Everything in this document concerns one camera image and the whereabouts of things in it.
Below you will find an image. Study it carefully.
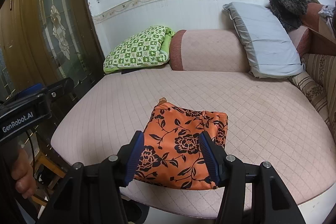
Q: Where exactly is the orange black floral garment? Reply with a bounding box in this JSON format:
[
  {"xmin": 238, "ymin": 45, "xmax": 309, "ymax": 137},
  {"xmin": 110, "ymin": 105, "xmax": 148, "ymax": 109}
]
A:
[{"xmin": 134, "ymin": 98, "xmax": 228, "ymax": 190}]

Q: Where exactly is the person left hand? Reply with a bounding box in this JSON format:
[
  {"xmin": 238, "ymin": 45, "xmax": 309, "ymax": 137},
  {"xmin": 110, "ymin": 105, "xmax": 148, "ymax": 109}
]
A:
[{"xmin": 11, "ymin": 149, "xmax": 37, "ymax": 199}]

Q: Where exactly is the wooden stool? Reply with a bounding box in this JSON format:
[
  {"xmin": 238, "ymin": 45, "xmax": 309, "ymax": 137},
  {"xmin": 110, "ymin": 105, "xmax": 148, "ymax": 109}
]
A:
[{"xmin": 31, "ymin": 152, "xmax": 66, "ymax": 206}]

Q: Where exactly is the wooden glass wardrobe door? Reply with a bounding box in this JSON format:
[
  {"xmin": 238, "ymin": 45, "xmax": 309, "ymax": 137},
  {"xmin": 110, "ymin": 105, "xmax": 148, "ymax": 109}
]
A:
[{"xmin": 1, "ymin": 0, "xmax": 103, "ymax": 100}]

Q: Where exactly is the pink quilted mattress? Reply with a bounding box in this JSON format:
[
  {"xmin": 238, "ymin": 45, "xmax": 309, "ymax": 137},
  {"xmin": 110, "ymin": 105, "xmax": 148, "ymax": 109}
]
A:
[{"xmin": 51, "ymin": 66, "xmax": 335, "ymax": 214}]

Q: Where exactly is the striped beige cushion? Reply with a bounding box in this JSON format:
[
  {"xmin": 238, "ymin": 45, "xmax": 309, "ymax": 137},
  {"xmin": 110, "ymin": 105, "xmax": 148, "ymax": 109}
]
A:
[{"xmin": 289, "ymin": 53, "xmax": 335, "ymax": 137}]

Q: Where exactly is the green checkered pillow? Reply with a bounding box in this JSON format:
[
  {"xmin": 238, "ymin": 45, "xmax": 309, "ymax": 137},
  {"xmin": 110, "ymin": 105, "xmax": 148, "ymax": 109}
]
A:
[{"xmin": 103, "ymin": 25, "xmax": 175, "ymax": 74}]

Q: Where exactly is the light blue pillow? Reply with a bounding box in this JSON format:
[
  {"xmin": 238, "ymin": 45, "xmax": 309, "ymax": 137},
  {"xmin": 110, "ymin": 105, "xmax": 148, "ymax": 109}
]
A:
[{"xmin": 223, "ymin": 2, "xmax": 304, "ymax": 79}]

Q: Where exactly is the pink bolster cushion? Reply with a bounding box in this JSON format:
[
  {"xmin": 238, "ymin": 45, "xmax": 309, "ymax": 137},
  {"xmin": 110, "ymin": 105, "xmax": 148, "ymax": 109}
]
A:
[{"xmin": 170, "ymin": 30, "xmax": 249, "ymax": 73}]

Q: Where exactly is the dark furry cloth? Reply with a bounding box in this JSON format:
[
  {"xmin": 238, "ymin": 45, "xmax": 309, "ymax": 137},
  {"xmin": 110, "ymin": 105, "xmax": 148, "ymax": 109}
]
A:
[{"xmin": 269, "ymin": 0, "xmax": 319, "ymax": 32}]

